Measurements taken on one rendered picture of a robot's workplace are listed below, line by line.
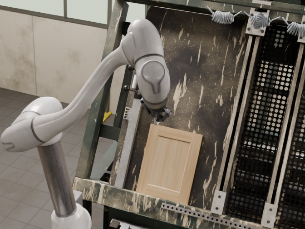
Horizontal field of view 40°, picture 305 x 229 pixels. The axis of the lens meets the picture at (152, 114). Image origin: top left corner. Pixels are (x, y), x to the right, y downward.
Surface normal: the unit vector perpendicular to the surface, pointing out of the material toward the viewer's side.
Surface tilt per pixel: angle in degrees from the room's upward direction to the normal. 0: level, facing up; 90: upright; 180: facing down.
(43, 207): 0
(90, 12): 90
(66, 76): 90
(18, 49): 90
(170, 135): 59
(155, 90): 119
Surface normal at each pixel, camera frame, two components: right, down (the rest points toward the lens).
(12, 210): 0.08, -0.88
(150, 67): -0.09, -0.39
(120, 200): -0.22, -0.07
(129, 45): -0.56, -0.18
